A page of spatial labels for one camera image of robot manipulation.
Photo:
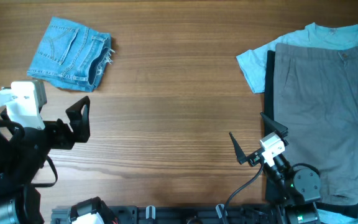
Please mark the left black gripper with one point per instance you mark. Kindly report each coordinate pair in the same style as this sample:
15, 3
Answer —
80, 126

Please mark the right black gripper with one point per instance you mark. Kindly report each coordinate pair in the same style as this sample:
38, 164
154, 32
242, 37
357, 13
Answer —
253, 157

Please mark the light blue denim jeans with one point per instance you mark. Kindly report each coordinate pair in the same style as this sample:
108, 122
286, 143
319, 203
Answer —
71, 56

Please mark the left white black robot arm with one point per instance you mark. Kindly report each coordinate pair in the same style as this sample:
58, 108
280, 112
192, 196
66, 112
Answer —
24, 150

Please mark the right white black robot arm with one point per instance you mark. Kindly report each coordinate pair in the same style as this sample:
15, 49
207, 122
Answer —
297, 187

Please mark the black garment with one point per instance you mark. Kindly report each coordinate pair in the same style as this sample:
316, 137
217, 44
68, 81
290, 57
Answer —
349, 211

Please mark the grey shorts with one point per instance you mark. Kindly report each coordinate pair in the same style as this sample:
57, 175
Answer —
315, 95

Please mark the light blue t-shirt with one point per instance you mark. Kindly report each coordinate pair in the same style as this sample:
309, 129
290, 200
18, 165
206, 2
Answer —
253, 66

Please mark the right white rail clip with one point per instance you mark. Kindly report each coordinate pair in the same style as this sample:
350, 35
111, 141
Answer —
220, 210

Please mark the white rail clip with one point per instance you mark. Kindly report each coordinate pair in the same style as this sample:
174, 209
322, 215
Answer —
150, 212
220, 210

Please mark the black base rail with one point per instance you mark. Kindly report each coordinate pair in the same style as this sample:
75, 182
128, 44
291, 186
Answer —
244, 214

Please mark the left white rail clip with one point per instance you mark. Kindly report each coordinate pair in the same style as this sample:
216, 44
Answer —
150, 212

